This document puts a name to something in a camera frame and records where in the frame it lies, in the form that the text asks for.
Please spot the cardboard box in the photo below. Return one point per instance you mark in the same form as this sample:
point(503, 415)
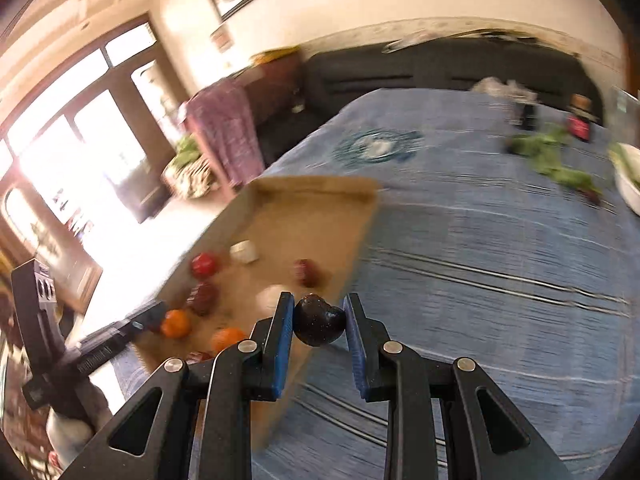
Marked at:
point(305, 220)

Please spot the purple cloth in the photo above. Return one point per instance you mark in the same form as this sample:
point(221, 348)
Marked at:
point(225, 130)

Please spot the dark framed window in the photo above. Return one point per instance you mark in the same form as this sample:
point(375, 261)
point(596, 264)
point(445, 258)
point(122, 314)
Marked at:
point(75, 150)

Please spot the small brown object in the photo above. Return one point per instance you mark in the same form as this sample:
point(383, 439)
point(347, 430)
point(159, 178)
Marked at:
point(580, 102)

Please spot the pink packet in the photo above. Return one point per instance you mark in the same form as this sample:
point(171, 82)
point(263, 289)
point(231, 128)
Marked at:
point(580, 126)

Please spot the small dark red vegetable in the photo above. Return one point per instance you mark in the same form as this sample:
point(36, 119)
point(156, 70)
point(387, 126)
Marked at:
point(591, 194)

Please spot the blue plaid bedsheet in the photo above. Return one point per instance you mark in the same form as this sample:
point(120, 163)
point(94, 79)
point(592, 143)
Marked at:
point(475, 340)

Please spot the green leafy vegetable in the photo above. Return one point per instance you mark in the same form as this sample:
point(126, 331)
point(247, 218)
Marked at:
point(550, 152)

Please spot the black headboard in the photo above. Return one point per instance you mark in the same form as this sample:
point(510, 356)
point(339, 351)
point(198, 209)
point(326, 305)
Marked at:
point(425, 67)

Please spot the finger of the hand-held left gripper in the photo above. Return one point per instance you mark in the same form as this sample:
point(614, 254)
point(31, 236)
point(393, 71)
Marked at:
point(147, 317)

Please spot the person's left hand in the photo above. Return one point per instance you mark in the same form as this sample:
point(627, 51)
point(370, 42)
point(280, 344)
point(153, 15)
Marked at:
point(70, 432)

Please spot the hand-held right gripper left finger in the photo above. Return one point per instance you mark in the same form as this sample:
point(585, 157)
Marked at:
point(280, 347)

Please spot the white plastic bowl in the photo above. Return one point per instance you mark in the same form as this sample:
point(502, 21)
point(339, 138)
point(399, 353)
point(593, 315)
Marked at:
point(625, 192)

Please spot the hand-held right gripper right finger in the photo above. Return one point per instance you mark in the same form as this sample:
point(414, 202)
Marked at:
point(356, 347)

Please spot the dark purple round fruit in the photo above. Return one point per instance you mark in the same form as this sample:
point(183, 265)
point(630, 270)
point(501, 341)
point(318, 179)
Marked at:
point(319, 321)

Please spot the green striped cloth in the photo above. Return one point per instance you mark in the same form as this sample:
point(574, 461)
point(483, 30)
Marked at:
point(190, 170)

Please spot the orange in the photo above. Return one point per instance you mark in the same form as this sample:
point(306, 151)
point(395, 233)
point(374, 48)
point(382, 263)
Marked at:
point(228, 339)
point(176, 323)

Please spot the yellow cloth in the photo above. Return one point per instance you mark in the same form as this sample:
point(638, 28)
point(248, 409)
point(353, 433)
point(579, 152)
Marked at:
point(275, 54)

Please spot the bok choy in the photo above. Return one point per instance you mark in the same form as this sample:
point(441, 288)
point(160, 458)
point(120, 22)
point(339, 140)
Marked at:
point(628, 160)

